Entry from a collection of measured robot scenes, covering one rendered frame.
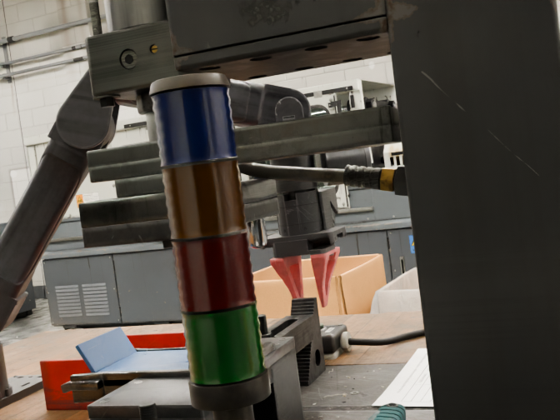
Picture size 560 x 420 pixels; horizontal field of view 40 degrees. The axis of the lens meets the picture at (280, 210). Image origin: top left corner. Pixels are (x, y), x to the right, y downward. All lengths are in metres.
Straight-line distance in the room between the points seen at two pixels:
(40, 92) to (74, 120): 8.34
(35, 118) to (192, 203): 9.00
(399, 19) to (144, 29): 0.21
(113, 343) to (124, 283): 5.55
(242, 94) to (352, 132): 0.42
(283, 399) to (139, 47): 0.34
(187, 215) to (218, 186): 0.02
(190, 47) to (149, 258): 5.56
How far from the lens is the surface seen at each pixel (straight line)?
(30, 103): 9.40
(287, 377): 0.74
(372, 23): 0.54
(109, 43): 0.65
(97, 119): 0.96
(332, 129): 0.57
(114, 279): 6.35
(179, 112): 0.36
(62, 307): 6.73
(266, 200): 0.72
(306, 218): 0.98
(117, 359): 0.75
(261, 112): 0.97
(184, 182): 0.36
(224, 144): 0.36
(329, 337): 0.99
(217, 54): 0.58
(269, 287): 3.03
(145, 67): 0.63
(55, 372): 0.96
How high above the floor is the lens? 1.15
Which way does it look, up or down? 3 degrees down
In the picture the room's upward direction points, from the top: 7 degrees counter-clockwise
